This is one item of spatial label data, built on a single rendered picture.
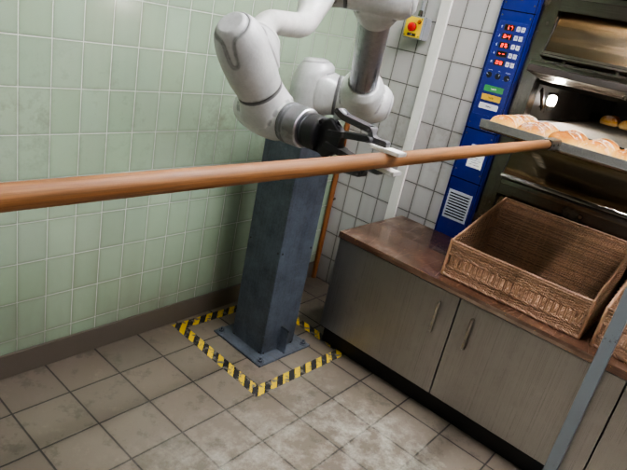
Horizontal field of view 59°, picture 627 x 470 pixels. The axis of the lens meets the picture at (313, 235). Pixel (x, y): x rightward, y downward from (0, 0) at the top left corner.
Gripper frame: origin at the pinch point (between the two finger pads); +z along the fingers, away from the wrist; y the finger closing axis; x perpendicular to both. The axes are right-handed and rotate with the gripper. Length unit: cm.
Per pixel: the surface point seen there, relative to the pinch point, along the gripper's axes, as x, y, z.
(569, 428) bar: -93, 87, 40
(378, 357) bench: -98, 108, -38
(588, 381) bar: -93, 68, 39
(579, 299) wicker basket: -104, 48, 25
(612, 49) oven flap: -153, -33, -6
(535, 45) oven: -153, -29, -36
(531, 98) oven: -156, -8, -31
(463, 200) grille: -149, 43, -44
